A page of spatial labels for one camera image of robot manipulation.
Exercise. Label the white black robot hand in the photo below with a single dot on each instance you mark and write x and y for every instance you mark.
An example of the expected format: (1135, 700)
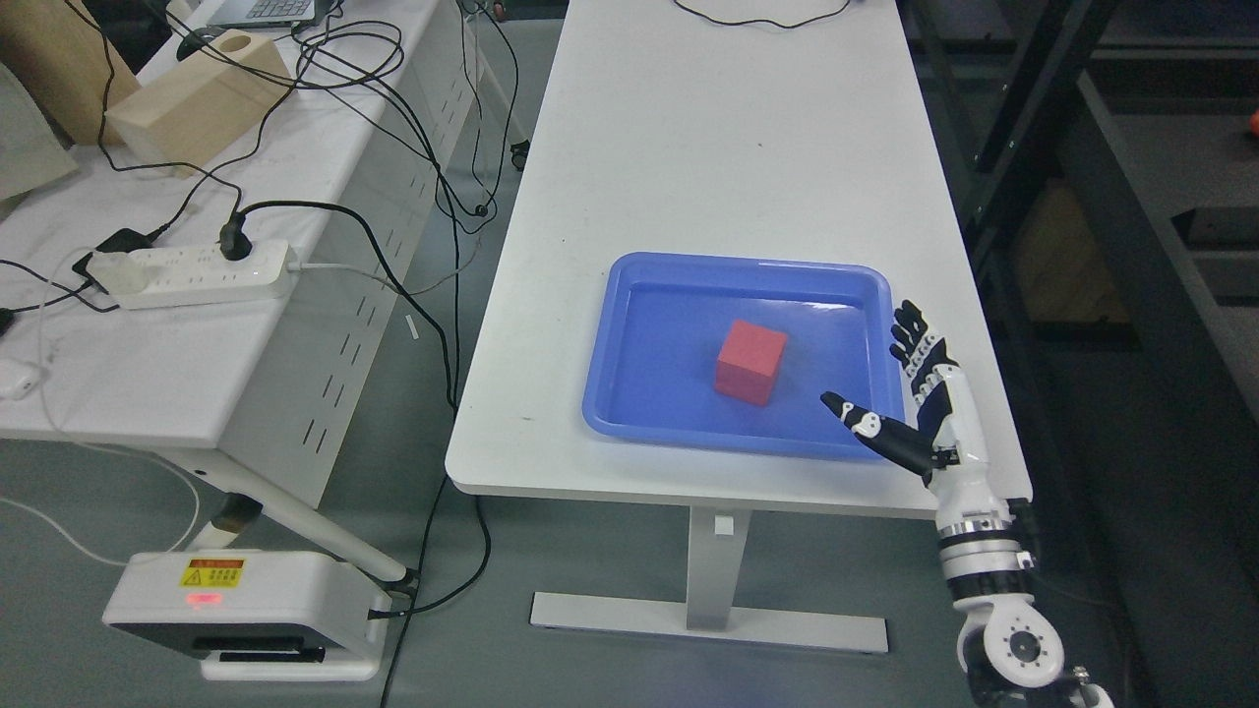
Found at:
(946, 447)

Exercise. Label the pink foam block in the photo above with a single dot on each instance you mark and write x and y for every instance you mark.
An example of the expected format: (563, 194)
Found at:
(749, 362)

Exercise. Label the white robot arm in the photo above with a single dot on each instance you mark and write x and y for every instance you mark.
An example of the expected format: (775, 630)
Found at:
(1009, 652)

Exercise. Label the blue plastic tray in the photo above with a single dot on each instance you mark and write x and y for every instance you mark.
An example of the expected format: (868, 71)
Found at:
(665, 317)

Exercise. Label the black right metal shelf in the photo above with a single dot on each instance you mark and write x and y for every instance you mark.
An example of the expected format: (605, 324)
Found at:
(1101, 156)

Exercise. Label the wooden block with hole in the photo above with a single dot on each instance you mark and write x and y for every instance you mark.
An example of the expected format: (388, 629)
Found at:
(203, 104)

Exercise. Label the white folding side table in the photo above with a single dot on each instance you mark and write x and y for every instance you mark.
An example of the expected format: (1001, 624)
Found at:
(253, 387)

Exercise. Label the white black floor device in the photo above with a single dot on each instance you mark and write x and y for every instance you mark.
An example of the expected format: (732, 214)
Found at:
(256, 616)

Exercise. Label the white power strip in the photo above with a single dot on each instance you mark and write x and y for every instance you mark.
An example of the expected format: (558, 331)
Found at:
(152, 278)

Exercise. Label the laptop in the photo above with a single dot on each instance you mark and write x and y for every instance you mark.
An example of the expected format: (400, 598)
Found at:
(268, 14)

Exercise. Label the white charger adapter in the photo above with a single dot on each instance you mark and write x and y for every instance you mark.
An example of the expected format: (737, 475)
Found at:
(19, 378)

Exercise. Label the cardboard box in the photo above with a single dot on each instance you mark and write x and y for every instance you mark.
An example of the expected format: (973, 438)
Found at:
(68, 67)

